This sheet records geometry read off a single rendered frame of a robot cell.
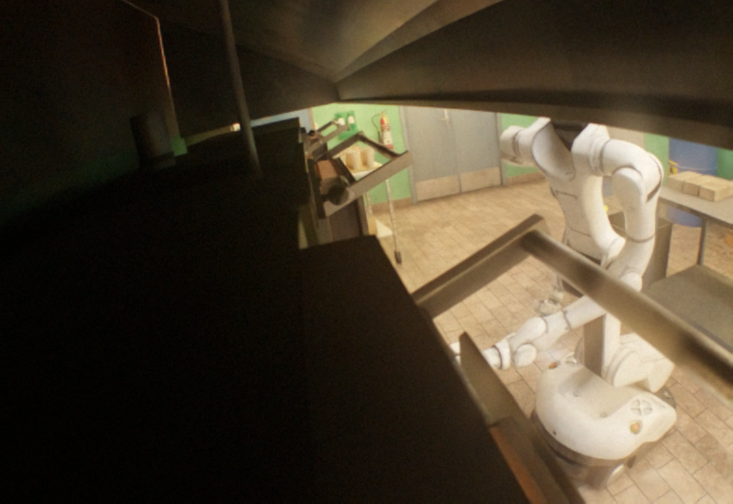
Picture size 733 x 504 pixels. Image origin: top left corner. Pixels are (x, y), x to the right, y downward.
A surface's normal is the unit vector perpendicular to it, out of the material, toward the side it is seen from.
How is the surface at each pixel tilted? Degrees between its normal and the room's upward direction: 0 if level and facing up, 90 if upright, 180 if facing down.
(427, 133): 90
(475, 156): 90
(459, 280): 90
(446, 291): 90
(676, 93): 100
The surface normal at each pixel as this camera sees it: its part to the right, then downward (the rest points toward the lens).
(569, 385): 0.29, 0.00
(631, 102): -0.93, 0.37
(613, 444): -0.47, -0.18
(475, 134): 0.16, 0.30
